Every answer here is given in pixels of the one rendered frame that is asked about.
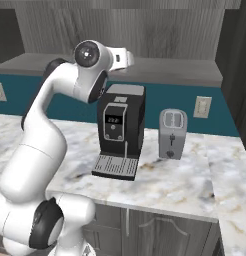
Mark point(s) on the dark grey tall cabinet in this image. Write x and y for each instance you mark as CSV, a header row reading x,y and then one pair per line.
x,y
236,66

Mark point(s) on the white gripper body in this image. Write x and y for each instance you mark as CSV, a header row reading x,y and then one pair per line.
x,y
130,60

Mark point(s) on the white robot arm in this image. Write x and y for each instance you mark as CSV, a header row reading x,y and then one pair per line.
x,y
35,156

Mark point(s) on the black coffee machine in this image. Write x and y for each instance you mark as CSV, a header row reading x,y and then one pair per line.
x,y
120,130

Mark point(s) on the grey wood wall cabinet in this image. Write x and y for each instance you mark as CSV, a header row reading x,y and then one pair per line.
x,y
168,36

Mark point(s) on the grey base cabinet door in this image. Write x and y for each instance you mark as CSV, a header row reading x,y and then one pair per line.
x,y
171,235
106,230

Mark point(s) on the grey toaster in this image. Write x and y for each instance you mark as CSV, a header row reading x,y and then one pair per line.
x,y
172,140

